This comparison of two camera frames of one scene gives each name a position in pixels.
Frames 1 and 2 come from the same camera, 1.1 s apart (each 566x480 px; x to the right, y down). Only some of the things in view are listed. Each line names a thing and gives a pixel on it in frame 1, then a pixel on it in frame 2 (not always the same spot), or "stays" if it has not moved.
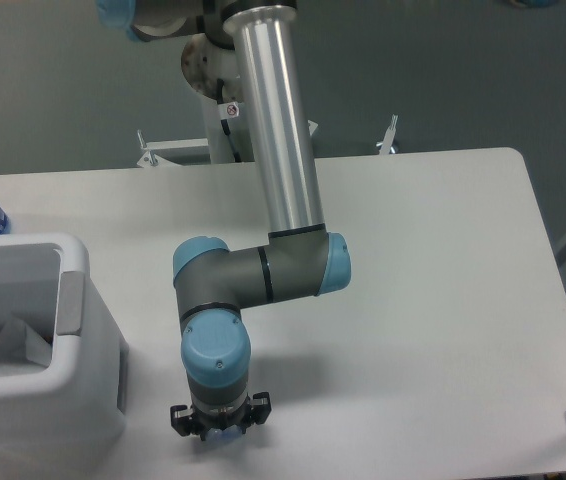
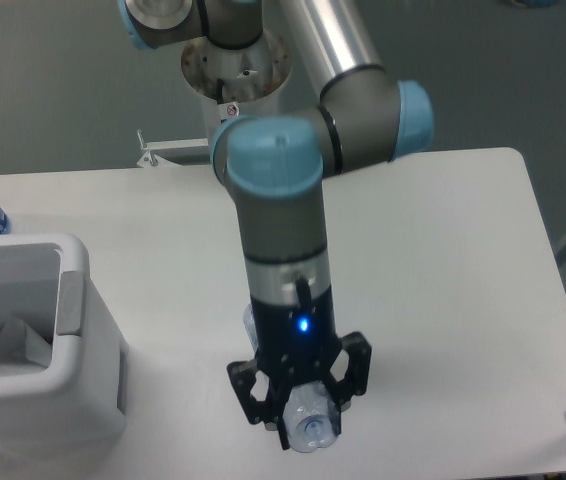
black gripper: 202,421 → 298,344
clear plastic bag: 16,349 stays
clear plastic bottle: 228,435 → 311,411
